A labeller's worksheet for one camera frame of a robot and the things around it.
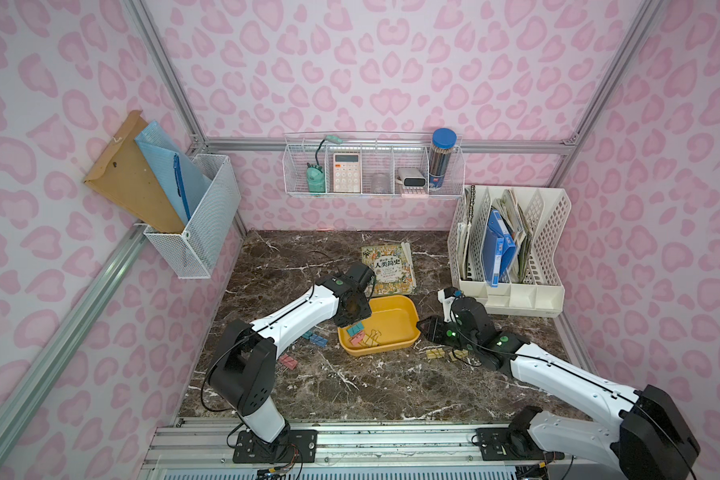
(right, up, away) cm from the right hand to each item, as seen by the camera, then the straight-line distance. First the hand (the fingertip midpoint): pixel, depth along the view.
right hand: (417, 325), depth 81 cm
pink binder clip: (-36, -12, +5) cm, 38 cm away
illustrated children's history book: (-4, +15, +28) cm, 32 cm away
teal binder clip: (-24, +4, -26) cm, 36 cm away
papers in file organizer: (+31, +35, +14) cm, 49 cm away
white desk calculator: (-20, +45, +14) cm, 52 cm away
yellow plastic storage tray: (-5, -3, +16) cm, 17 cm away
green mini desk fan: (-30, +42, +10) cm, 52 cm away
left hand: (-15, +3, +7) cm, 17 cm away
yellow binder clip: (+6, -9, +5) cm, 12 cm away
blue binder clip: (-27, -7, +8) cm, 29 cm away
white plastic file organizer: (+45, +34, +17) cm, 59 cm away
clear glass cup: (-10, +41, +13) cm, 44 cm away
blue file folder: (+24, +21, +5) cm, 32 cm away
